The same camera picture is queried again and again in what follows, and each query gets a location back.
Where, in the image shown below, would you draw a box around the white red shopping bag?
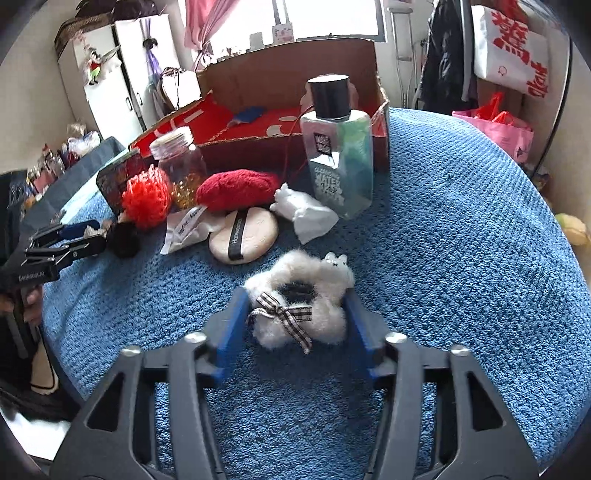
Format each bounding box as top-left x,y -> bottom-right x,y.
471,1 -> 549,99

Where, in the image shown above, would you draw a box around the glass jar with lid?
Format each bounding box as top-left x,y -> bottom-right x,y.
149,126 -> 208,210

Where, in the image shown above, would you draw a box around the black hair scrunchie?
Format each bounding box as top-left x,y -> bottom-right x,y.
106,222 -> 140,259

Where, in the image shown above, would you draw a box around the blue knitted table cover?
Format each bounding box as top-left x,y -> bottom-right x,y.
43,109 -> 590,479

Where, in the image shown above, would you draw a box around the pink plastic bag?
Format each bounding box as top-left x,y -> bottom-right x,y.
452,92 -> 534,164

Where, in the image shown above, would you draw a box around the red knitted pouch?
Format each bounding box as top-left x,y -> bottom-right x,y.
194,169 -> 280,212

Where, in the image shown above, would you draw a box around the red mesh bath ball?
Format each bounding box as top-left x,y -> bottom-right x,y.
122,165 -> 172,230

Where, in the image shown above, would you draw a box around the doll hanging on wardrobe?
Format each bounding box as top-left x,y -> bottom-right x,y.
83,45 -> 121,86

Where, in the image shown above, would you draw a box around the black clothes rack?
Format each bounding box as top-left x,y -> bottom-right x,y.
524,26 -> 574,181

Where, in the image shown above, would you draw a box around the black jacket on rack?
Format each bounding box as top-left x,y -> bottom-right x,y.
419,0 -> 478,115

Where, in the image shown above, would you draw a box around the white paper packet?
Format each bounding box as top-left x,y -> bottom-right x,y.
160,206 -> 225,255

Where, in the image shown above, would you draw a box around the yellow green plush toy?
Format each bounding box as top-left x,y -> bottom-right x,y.
555,213 -> 590,246

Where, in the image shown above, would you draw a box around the blue cloth piece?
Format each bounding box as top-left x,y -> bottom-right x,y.
228,106 -> 266,128

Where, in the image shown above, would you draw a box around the red lined cardboard box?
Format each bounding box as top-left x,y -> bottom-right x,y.
131,38 -> 390,171

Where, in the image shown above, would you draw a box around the black bags on wardrobe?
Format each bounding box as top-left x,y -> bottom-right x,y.
54,0 -> 159,58

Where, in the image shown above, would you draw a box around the clear bottle black cap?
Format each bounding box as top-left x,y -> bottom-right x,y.
300,74 -> 374,220

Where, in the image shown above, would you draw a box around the white chair with bags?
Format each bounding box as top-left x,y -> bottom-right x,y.
148,67 -> 201,120

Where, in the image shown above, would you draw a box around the metal crutch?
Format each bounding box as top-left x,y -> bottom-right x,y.
387,1 -> 416,108

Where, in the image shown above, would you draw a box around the beige round powder puff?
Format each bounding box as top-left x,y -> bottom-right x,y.
208,207 -> 279,265

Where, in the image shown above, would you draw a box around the dark patterned small box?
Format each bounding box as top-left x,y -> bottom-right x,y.
96,148 -> 149,216

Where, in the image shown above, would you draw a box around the white fluffy hair scrunchie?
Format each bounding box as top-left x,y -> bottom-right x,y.
243,250 -> 355,354

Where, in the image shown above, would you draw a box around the white small plush toy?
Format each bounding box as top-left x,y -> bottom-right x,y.
270,183 -> 339,245

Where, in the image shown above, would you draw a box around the white wardrobe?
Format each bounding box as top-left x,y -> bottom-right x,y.
58,14 -> 179,146

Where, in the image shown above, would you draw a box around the white mesh bath pouf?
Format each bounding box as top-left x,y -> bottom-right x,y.
300,81 -> 359,112

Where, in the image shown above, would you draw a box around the person's left hand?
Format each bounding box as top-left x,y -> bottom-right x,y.
0,286 -> 43,326

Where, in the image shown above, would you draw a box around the pink curtain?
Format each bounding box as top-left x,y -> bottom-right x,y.
184,0 -> 238,72

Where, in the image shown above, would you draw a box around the dark side table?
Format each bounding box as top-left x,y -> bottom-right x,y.
20,137 -> 126,238

